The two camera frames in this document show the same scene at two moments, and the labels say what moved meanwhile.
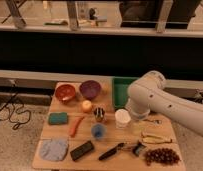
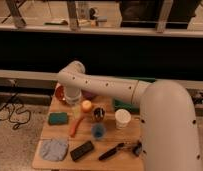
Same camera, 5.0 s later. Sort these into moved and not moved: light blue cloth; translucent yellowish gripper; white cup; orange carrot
Moved: translucent yellowish gripper
Not moved: orange carrot; light blue cloth; white cup
